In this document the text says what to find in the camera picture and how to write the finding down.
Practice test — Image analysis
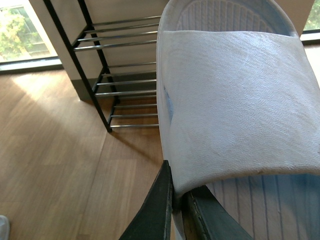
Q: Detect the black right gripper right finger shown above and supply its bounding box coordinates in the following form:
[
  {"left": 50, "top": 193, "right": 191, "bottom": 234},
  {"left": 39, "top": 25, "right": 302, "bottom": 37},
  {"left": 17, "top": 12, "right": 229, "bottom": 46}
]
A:
[{"left": 181, "top": 185, "right": 252, "bottom": 240}]

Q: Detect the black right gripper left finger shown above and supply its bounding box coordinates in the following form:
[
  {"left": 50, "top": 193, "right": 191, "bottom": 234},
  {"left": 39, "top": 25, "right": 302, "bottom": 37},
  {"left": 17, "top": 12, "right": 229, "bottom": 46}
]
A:
[{"left": 120, "top": 160, "right": 173, "bottom": 240}]

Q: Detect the light blue slipper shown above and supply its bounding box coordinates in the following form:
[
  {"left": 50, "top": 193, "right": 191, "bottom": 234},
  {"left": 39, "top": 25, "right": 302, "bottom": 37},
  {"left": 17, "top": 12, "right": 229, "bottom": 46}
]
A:
[
  {"left": 156, "top": 0, "right": 320, "bottom": 240},
  {"left": 0, "top": 215, "right": 10, "bottom": 240}
]

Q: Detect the black metal shoe rack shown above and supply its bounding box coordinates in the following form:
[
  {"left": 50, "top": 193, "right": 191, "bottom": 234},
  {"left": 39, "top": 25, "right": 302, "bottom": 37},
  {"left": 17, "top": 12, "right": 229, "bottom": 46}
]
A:
[{"left": 44, "top": 0, "right": 160, "bottom": 132}]

